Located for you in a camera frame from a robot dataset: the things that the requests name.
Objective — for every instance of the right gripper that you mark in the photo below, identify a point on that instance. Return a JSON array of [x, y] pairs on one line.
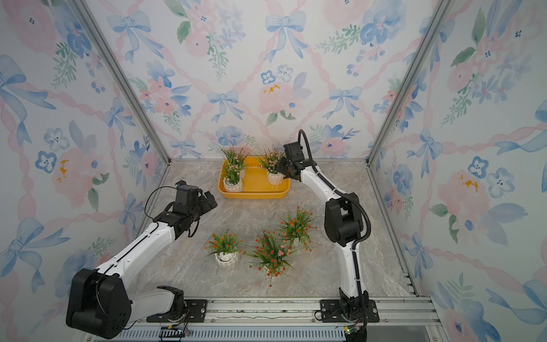
[[286, 167]]

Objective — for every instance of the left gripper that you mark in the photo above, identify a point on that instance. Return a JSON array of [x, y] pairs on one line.
[[205, 202]]

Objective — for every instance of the pink gypsophila pot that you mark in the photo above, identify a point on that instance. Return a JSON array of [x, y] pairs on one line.
[[231, 172], [235, 157], [269, 162]]

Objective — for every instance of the yellow plastic storage box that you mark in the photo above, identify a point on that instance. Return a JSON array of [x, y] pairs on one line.
[[255, 184]]

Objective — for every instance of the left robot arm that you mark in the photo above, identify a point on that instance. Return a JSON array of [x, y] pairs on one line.
[[99, 303]]

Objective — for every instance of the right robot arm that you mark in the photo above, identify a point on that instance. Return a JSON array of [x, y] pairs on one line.
[[346, 224]]

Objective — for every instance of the red flower pot front left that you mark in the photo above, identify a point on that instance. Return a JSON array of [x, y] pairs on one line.
[[226, 247]]

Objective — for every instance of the red flower pot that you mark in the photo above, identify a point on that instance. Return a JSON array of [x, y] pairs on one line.
[[271, 255], [226, 247], [296, 229]]

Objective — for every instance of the red flower pot right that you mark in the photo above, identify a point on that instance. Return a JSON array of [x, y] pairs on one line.
[[296, 229]]

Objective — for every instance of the red flower pot front centre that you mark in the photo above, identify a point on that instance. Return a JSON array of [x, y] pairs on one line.
[[271, 255]]

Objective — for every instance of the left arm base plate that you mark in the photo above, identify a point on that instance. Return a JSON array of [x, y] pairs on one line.
[[193, 311]]

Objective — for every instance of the aluminium front rail frame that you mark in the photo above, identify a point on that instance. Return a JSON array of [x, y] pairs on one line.
[[294, 319]]

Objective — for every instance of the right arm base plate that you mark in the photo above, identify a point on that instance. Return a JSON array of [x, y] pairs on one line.
[[334, 311]]

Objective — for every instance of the left corner aluminium post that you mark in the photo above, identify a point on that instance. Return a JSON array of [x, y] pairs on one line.
[[84, 15]]

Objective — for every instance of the corner aluminium post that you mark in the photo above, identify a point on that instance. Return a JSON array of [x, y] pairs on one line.
[[435, 24], [84, 15]]

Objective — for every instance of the right corner aluminium post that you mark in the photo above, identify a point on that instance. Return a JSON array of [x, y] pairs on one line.
[[435, 24]]

